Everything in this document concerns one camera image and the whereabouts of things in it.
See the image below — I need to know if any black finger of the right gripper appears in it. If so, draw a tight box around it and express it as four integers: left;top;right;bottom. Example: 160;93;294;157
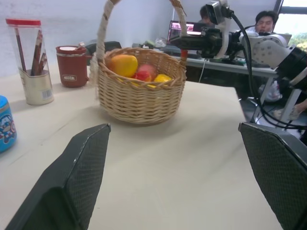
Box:
170;38;204;51
177;33;204;40

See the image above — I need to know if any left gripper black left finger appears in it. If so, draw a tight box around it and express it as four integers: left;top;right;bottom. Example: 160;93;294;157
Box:
4;123;112;230

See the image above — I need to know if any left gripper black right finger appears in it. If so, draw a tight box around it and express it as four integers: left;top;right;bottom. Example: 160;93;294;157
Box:
238;121;307;230

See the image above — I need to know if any laptop with lit screen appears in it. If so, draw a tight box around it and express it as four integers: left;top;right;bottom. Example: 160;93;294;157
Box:
169;20;204;39

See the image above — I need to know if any person with dark hair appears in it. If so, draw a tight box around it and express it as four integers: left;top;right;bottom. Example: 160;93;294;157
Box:
199;4;216;25

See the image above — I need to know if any yellow lemon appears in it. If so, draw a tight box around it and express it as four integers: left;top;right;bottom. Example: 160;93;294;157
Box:
153;74;173;84

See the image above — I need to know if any red apple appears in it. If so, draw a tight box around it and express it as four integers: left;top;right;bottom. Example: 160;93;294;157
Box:
134;64;158;82

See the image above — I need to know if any white office desk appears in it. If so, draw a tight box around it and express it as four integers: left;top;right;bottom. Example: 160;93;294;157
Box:
186;56;302;122

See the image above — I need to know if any person in white shirt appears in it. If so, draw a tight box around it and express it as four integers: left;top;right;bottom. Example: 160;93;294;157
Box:
244;10;294;43

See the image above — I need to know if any orange yellow mango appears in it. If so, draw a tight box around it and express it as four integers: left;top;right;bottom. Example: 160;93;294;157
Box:
110;54;139;78

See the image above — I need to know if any white plastic bag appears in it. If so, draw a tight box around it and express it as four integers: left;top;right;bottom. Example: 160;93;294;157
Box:
264;80;283;102

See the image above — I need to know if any blue cartoon print container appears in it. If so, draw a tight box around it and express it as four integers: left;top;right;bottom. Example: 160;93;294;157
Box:
0;95;18;154

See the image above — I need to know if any clear pencil jar red lid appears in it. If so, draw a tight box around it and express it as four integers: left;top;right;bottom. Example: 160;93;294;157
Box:
5;18;55;105

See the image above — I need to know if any red mug with lid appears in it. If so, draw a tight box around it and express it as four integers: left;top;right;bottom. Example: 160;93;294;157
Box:
56;45;93;88

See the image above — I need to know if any red wooden pencil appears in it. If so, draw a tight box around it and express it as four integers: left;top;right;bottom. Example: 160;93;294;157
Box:
30;30;43;76
36;52;47;75
14;28;27;72

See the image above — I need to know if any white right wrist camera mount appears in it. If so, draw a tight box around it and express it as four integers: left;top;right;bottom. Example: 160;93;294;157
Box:
205;0;235;59

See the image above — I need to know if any right robot arm with camera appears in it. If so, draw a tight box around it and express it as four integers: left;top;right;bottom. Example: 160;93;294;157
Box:
225;7;307;131

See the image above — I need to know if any wicker basket with handle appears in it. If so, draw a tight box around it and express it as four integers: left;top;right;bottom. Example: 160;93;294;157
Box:
90;0;188;125

